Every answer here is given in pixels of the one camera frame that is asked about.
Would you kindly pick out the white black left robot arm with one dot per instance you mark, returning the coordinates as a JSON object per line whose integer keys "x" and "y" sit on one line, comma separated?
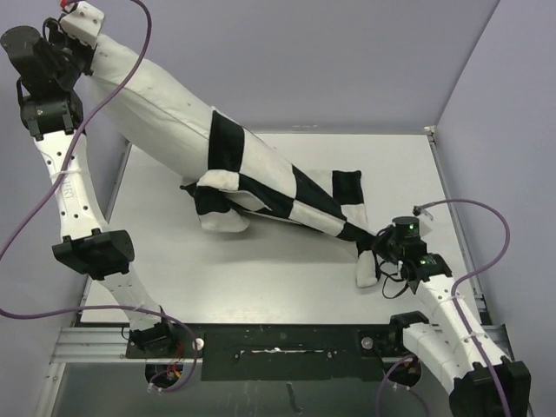
{"x": 49, "y": 64}

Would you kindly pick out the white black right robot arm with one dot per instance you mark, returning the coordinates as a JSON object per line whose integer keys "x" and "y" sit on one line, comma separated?
{"x": 478, "y": 376}

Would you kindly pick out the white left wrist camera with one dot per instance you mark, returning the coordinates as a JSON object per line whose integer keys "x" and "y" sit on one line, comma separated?
{"x": 81, "y": 21}

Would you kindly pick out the white pillow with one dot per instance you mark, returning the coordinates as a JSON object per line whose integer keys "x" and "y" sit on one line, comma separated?
{"x": 153, "y": 111}

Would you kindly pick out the black white checkered pillowcase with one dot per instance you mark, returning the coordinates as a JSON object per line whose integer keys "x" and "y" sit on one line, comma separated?
{"x": 246, "y": 175}

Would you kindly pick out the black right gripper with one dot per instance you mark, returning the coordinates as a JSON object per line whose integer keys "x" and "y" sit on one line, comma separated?
{"x": 380, "y": 246}

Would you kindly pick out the aluminium front frame rail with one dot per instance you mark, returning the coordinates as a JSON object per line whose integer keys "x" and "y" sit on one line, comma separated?
{"x": 105, "y": 345}

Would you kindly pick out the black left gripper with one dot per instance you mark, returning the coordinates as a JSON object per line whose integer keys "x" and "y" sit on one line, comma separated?
{"x": 53, "y": 31}

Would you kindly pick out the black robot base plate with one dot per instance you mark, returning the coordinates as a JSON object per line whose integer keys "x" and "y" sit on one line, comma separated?
{"x": 217, "y": 366}

